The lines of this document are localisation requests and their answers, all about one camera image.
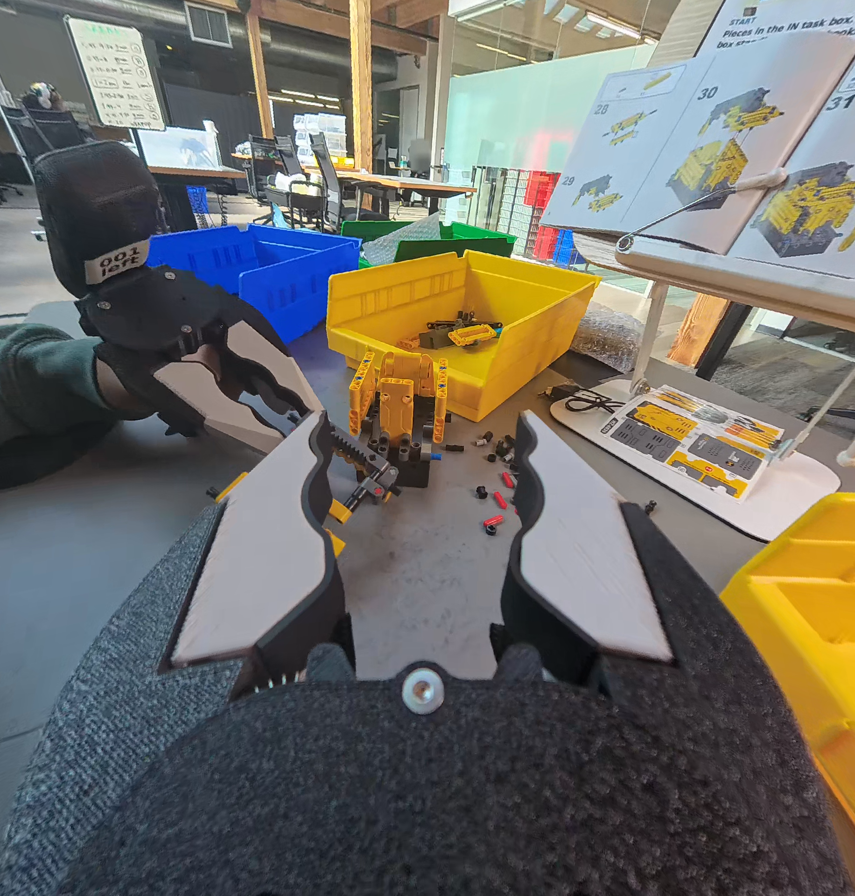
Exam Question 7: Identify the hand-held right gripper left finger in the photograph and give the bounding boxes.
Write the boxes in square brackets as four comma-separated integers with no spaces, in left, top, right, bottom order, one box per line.
[170,409,351,669]

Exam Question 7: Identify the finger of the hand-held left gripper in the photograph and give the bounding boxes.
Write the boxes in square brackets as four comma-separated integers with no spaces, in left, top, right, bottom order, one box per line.
[221,317,325,421]
[152,349,306,456]

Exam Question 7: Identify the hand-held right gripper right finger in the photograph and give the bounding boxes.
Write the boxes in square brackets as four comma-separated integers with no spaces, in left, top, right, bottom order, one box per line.
[501,410,675,665]

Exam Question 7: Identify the yellow black lego model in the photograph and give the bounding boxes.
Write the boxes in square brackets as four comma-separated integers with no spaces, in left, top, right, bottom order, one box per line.
[348,350,449,489]

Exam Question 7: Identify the yellow lego gear subassembly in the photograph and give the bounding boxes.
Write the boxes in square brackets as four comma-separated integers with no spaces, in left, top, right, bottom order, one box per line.
[214,423,404,557]

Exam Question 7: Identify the pile of small lego pins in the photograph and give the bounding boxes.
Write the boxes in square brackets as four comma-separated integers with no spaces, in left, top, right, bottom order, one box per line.
[445,428,659,539]

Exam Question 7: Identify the lego sticker sheet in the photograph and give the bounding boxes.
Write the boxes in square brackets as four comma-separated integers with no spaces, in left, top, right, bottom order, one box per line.
[599,384,785,502]

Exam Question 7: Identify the black lego links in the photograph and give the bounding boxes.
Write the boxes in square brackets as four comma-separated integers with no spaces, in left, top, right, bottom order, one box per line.
[426,310,504,334]

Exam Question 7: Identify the lego instruction booklet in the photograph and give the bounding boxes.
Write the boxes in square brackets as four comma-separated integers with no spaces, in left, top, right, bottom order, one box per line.
[541,28,855,281]

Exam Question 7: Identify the person's left hand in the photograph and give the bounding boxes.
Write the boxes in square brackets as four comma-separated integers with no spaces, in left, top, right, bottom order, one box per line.
[95,345,225,440]

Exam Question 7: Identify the blue plastic bin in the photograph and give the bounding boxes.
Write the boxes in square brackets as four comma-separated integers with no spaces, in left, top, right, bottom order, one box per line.
[147,224,363,345]

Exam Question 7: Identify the bubble wrap sheet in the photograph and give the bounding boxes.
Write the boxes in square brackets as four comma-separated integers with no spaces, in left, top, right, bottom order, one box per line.
[361,212,448,266]
[571,301,645,373]

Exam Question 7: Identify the black office chair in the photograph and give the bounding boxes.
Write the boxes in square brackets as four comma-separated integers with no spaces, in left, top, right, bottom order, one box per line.
[307,132,346,233]

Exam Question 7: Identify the large yellow open bin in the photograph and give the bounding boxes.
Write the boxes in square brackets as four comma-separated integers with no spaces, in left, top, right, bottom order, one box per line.
[327,249,603,424]

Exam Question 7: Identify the wooden table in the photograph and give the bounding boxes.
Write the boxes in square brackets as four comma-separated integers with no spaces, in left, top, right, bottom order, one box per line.
[305,168,477,219]

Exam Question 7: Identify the white book stand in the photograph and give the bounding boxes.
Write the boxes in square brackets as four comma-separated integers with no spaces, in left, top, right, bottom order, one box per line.
[550,167,855,543]

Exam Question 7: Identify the whiteboard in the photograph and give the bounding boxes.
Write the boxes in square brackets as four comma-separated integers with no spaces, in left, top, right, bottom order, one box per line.
[63,15,168,133]

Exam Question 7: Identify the green plastic bin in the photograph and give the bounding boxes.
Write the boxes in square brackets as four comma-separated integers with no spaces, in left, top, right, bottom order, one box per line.
[341,218,518,266]

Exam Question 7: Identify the yellow divided parts bin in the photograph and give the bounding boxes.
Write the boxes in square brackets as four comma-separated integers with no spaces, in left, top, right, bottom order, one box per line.
[720,492,855,858]

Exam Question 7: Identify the stack of coloured bins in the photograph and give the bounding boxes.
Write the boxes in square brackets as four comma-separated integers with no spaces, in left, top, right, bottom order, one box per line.
[473,164,589,268]

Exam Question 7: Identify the white printed paper sign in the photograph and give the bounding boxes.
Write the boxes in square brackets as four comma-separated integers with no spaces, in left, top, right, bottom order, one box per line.
[694,0,855,53]

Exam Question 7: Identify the black cord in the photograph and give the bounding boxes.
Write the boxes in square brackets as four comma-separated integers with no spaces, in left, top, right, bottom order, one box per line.
[564,391,628,415]

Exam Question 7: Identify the wooden post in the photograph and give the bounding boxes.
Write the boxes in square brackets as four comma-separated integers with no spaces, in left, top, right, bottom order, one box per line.
[348,0,374,173]

